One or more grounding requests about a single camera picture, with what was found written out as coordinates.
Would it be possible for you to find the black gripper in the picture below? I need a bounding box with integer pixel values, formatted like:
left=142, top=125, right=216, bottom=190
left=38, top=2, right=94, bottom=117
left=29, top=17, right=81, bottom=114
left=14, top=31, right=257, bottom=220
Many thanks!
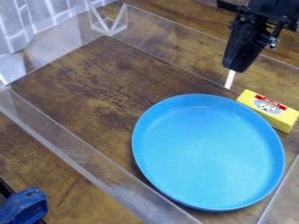
left=221, top=0, right=299, bottom=73

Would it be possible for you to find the blue round plastic tray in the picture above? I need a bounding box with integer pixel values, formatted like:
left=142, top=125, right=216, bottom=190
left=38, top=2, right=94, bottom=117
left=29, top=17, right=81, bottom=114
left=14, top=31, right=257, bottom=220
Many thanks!
left=132, top=94, right=285, bottom=211

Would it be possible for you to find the yellow brick with label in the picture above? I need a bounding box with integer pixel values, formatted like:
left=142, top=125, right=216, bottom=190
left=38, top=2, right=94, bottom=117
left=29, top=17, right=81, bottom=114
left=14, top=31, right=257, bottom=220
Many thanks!
left=237, top=89, right=299, bottom=134

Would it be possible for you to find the grey checkered cloth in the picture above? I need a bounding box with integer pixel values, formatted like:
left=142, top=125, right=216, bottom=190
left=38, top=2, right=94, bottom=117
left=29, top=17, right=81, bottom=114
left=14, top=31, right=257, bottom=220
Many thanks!
left=0, top=0, right=116, bottom=57

